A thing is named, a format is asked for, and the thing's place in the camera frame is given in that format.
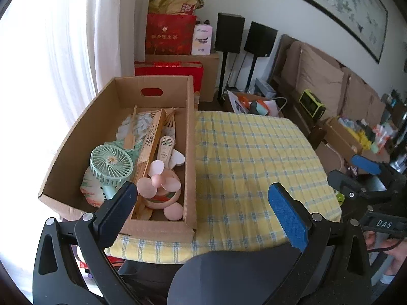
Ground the large cardboard box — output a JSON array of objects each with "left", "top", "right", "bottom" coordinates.
[{"left": 39, "top": 76, "right": 197, "bottom": 242}]

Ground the framed ink painting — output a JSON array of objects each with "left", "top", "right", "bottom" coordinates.
[{"left": 304, "top": 0, "right": 388, "bottom": 62}]

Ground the red gift bag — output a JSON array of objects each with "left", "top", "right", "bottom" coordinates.
[{"left": 145, "top": 13, "right": 197, "bottom": 55}]

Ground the brown sofa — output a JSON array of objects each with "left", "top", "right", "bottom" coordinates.
[{"left": 270, "top": 33, "right": 387, "bottom": 166}]

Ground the black speaker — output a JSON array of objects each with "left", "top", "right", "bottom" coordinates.
[
  {"left": 243, "top": 21, "right": 278, "bottom": 57},
  {"left": 214, "top": 12, "right": 245, "bottom": 54}
]

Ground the green portable radio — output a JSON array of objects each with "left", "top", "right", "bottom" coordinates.
[{"left": 299, "top": 89, "right": 326, "bottom": 121}]

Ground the right black speaker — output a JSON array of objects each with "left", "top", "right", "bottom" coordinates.
[{"left": 243, "top": 21, "right": 278, "bottom": 57}]

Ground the pink white carton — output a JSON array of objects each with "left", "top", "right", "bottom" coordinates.
[{"left": 191, "top": 24, "right": 212, "bottom": 56}]

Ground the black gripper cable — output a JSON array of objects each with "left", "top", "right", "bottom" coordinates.
[{"left": 365, "top": 239, "right": 406, "bottom": 255}]

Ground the left black speaker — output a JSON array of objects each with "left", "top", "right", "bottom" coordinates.
[{"left": 214, "top": 12, "right": 245, "bottom": 54}]

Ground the yellow plaid cloth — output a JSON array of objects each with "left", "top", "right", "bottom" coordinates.
[{"left": 106, "top": 111, "right": 341, "bottom": 264}]

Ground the gold crumpled bag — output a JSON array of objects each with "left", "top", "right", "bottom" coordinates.
[{"left": 148, "top": 0, "right": 204, "bottom": 15}]

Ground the white floral folding fan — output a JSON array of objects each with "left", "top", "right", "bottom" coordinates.
[{"left": 116, "top": 108, "right": 177, "bottom": 142}]

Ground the red chocolate box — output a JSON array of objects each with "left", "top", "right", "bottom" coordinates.
[{"left": 135, "top": 61, "right": 204, "bottom": 95}]

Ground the right hand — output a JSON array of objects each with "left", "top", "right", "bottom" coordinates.
[{"left": 364, "top": 231, "right": 407, "bottom": 276}]

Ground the green handheld fan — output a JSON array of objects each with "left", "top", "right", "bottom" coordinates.
[{"left": 90, "top": 145, "right": 134, "bottom": 200}]

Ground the floor box with orange items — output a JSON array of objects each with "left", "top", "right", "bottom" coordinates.
[{"left": 224, "top": 90, "right": 288, "bottom": 118}]

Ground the pink handheld fan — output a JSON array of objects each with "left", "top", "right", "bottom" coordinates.
[{"left": 136, "top": 160, "right": 183, "bottom": 221}]

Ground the white curtain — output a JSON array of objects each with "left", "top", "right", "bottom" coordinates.
[{"left": 86, "top": 0, "right": 149, "bottom": 92}]

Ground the wooden carved folding fan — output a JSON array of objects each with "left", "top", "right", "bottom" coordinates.
[{"left": 130, "top": 107, "right": 167, "bottom": 220}]

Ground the cream handheld fan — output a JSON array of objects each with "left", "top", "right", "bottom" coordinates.
[{"left": 157, "top": 136, "right": 186, "bottom": 169}]

